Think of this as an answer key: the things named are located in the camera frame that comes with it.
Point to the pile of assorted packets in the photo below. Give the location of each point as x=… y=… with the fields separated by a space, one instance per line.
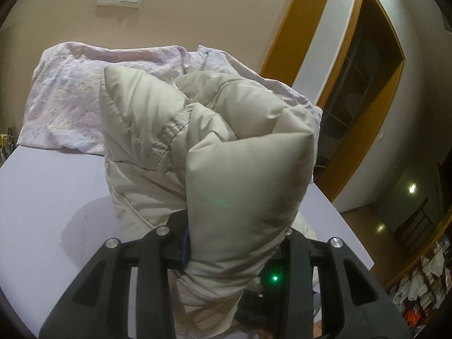
x=423 y=282

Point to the dark wooden chair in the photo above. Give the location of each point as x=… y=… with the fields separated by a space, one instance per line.
x=416 y=226

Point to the small clutter items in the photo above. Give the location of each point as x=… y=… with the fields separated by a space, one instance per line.
x=7 y=144

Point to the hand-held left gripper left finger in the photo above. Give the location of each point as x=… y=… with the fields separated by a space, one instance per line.
x=186 y=250

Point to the white puffer jacket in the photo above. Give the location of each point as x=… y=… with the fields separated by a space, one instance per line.
x=240 y=183

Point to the wooden door frame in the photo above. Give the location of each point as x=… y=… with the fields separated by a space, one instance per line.
x=335 y=190

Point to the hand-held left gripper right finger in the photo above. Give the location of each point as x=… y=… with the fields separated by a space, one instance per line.
x=296 y=254

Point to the pink floral pillow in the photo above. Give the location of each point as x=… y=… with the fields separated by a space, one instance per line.
x=70 y=95

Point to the wooden wall post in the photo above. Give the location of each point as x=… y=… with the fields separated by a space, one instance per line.
x=300 y=24

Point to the dark glass door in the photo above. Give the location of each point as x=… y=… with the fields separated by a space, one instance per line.
x=356 y=88

